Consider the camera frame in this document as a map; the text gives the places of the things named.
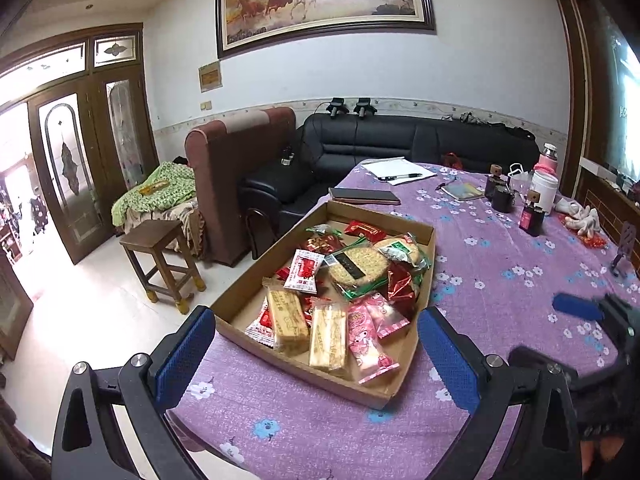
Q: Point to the plain black jar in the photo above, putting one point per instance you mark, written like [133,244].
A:
[502,201]

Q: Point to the pink snack packet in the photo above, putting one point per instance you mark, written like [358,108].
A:
[387,312]
[372,355]

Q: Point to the black pen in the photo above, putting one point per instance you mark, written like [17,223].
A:
[400,177]

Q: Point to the round cracker green label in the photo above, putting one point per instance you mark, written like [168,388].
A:
[400,249]

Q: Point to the black jar cork stopper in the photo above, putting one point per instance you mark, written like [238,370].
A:
[494,182]

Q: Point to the colourful notebook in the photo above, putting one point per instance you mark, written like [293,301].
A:
[462,190]

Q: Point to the red mesh gift bag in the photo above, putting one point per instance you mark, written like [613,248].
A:
[595,241]

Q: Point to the dark red foil packet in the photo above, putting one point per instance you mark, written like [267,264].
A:
[400,290]

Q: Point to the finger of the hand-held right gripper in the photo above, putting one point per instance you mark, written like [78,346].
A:
[540,362]
[577,306]

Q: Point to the brown wooden glass door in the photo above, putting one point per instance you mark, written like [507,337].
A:
[65,160]

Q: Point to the black handheld device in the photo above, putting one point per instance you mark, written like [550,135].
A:
[365,107]
[337,107]

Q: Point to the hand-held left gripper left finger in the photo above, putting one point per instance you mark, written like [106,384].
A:
[185,355]

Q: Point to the round cracker black label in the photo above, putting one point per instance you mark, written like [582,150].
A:
[357,267]

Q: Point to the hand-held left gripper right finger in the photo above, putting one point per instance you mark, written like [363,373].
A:
[447,360]

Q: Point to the purple floral tablecloth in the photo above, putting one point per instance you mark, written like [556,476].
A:
[490,270]

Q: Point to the red candy packet yellow label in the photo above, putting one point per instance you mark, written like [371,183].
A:
[365,231]

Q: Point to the white red snack packet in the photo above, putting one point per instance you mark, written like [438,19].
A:
[305,270]
[260,327]

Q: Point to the brown armchair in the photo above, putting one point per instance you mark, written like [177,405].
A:
[225,170]

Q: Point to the framed horse painting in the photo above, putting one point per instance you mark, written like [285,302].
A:
[325,5]

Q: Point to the black jar red label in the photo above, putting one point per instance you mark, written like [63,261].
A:
[531,217]

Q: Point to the wooden stool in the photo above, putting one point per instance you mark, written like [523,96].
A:
[155,240]

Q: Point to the small framed certificate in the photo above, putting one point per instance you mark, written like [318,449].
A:
[210,76]

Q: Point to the grey phone stand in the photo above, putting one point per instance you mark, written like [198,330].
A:
[625,245]

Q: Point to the wood framed glass panel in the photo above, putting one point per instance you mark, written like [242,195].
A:
[600,85]

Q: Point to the cardboard tray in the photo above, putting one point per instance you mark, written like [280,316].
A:
[250,320]

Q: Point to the white plastic jar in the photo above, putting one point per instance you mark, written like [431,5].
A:
[544,192]

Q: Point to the green floral cloth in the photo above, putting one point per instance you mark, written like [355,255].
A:
[155,190]

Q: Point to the brown wooden cabinet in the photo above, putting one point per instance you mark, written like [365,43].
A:
[605,200]

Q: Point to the person's right hand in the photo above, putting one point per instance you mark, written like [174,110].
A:
[605,455]

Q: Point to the red bar packet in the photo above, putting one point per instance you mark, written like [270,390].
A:
[315,310]

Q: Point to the white flat box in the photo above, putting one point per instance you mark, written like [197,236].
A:
[597,166]

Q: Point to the dark leather notebook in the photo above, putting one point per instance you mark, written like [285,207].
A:
[365,196]

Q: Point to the white cotton glove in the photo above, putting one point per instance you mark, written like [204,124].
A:
[564,205]
[585,220]

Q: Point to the pink thermos flask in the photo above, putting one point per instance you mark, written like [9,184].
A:
[549,157]

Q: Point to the white paper sheets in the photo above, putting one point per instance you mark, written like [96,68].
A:
[395,166]

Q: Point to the black leather sofa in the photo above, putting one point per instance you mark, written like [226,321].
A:
[380,140]

